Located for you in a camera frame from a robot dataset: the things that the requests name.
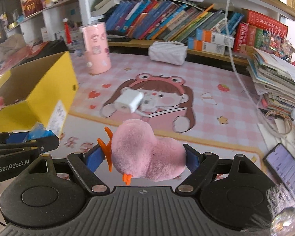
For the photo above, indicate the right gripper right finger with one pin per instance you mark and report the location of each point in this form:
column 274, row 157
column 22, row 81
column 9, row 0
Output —
column 201, row 166

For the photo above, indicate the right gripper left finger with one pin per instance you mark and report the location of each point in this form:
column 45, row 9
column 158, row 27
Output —
column 83, row 167

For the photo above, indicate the blue wrapper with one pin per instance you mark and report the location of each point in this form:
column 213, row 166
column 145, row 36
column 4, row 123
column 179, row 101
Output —
column 38, row 131

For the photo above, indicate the yellow cardboard box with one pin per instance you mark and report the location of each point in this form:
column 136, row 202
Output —
column 40, row 91

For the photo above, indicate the white charger block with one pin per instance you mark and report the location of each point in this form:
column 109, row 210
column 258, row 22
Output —
column 129, row 100

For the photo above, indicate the smartphone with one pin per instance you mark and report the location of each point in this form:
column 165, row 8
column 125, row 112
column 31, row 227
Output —
column 281, row 164

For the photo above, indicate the red paper packets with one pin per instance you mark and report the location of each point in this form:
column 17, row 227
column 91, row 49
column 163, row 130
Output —
column 21, row 55

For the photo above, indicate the pink cylindrical container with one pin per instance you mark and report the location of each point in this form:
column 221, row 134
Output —
column 96, row 48

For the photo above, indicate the beige folded cloth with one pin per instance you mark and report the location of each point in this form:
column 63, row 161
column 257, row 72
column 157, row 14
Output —
column 11, row 45

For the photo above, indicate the stack of papers and books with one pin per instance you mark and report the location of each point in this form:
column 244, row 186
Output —
column 274, row 81

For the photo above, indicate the white quilted purse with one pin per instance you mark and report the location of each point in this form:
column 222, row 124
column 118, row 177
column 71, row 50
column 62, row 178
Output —
column 172, row 52

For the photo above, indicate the black keyboard piano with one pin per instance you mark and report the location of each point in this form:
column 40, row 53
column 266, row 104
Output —
column 45, row 49

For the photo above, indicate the orange white medicine boxes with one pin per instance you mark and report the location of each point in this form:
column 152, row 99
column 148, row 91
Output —
column 211, row 42

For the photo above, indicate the row of leaning books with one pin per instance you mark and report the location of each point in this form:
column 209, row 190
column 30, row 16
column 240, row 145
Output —
column 166, row 20

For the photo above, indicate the red book box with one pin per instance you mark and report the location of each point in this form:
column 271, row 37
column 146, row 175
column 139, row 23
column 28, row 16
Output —
column 264, row 22

